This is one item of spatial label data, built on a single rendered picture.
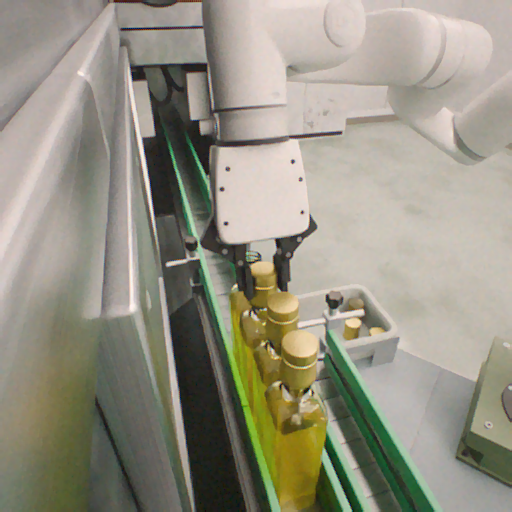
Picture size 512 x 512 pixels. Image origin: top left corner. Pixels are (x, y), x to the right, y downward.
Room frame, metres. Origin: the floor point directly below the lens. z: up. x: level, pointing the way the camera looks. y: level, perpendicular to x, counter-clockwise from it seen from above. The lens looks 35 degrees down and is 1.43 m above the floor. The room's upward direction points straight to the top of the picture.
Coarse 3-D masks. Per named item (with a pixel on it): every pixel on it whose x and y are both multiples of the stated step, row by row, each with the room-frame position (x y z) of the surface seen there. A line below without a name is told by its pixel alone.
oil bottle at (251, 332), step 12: (240, 324) 0.36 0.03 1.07; (252, 324) 0.34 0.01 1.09; (264, 324) 0.34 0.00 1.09; (240, 336) 0.36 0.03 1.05; (252, 336) 0.33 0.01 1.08; (264, 336) 0.33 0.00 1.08; (240, 348) 0.36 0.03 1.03; (252, 348) 0.33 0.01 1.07; (240, 360) 0.37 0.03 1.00; (252, 360) 0.33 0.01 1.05; (240, 372) 0.37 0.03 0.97; (252, 372) 0.33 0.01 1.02; (252, 384) 0.33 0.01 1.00; (252, 396) 0.33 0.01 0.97; (252, 408) 0.33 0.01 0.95
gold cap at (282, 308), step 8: (272, 296) 0.31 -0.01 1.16; (280, 296) 0.31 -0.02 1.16; (288, 296) 0.31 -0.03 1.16; (272, 304) 0.30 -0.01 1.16; (280, 304) 0.30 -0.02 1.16; (288, 304) 0.30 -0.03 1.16; (296, 304) 0.30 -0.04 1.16; (272, 312) 0.29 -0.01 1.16; (280, 312) 0.29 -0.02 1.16; (288, 312) 0.29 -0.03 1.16; (296, 312) 0.29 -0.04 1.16; (272, 320) 0.29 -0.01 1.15; (280, 320) 0.29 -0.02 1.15; (288, 320) 0.29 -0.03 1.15; (296, 320) 0.29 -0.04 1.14; (272, 328) 0.29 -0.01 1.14; (280, 328) 0.29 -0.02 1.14; (288, 328) 0.29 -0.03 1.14; (296, 328) 0.30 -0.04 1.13; (272, 336) 0.29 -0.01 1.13; (280, 336) 0.29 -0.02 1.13
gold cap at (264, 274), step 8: (256, 264) 0.37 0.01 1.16; (264, 264) 0.37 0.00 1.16; (272, 264) 0.37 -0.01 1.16; (256, 272) 0.35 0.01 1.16; (264, 272) 0.35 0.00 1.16; (272, 272) 0.35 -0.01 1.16; (256, 280) 0.34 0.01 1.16; (264, 280) 0.34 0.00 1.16; (272, 280) 0.35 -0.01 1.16; (256, 288) 0.34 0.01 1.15; (264, 288) 0.34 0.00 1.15; (272, 288) 0.35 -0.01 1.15; (256, 296) 0.34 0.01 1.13; (264, 296) 0.34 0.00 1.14; (256, 304) 0.34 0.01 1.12; (264, 304) 0.34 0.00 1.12
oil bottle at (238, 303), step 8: (232, 288) 0.42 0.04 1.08; (232, 296) 0.41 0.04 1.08; (240, 296) 0.40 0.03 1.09; (232, 304) 0.41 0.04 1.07; (240, 304) 0.39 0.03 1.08; (248, 304) 0.39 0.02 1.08; (232, 312) 0.41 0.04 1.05; (240, 312) 0.38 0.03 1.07; (232, 320) 0.41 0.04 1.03; (232, 328) 0.41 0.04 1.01; (232, 336) 0.42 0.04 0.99; (232, 344) 0.42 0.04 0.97
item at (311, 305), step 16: (336, 288) 0.72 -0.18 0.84; (352, 288) 0.72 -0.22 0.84; (304, 304) 0.68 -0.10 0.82; (320, 304) 0.69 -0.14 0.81; (368, 304) 0.68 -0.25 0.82; (304, 320) 0.68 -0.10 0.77; (368, 320) 0.66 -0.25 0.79; (384, 320) 0.62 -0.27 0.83; (368, 336) 0.56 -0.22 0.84; (384, 336) 0.56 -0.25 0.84
